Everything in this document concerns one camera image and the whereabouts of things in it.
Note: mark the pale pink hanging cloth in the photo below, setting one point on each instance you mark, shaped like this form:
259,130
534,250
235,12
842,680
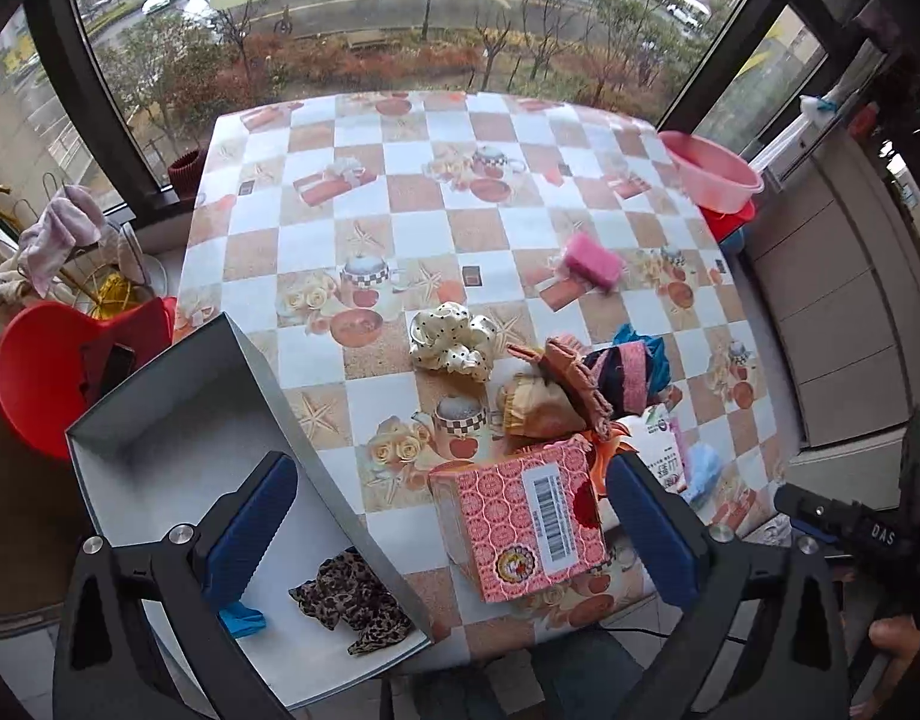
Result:
62,229

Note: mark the white polka dot scrunchie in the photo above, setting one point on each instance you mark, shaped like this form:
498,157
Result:
452,341

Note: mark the beige panelled cabinet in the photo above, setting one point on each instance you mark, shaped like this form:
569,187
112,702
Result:
842,300

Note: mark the grey cardboard box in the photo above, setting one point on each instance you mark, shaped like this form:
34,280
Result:
205,420

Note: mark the checkered printed tablecloth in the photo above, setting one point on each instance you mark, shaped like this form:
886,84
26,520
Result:
430,240

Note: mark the dark item on chair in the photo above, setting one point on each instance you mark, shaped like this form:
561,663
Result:
107,371

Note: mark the person's right hand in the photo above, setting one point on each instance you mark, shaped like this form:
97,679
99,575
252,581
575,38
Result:
898,637

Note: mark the pink sponge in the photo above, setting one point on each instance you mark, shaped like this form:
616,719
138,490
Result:
591,259

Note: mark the white crumpled cloth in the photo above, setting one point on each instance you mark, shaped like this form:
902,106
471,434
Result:
6,281

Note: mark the pink plastic basin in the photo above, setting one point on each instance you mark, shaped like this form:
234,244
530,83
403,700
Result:
711,169

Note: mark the light blue fluffy scrunchie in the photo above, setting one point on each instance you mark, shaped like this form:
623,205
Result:
703,472

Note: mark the white flowered tissue packet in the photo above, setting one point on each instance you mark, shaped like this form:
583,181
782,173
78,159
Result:
658,457

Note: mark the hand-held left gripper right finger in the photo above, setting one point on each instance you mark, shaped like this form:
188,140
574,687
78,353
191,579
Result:
655,532

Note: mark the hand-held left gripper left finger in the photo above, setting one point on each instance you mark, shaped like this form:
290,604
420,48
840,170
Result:
253,532

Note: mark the leopard print scrunchie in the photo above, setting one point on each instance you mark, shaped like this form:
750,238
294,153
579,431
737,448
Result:
355,592

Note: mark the beige sock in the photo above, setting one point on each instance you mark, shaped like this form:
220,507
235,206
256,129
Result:
535,405

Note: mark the red plastic basin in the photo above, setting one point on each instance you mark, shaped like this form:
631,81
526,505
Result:
730,223

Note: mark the red plastic chair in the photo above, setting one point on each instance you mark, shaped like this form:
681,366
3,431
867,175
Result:
39,382

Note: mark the red ribbed pot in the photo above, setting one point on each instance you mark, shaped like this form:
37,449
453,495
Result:
184,174

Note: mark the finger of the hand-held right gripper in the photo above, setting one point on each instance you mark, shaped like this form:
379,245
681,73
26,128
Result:
812,514

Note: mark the teal blue cloth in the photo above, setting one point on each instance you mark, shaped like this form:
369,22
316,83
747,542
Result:
652,351

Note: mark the red patterned tissue box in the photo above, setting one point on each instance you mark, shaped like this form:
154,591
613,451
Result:
497,525

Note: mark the pink striped knitted glove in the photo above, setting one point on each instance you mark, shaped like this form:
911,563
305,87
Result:
580,382

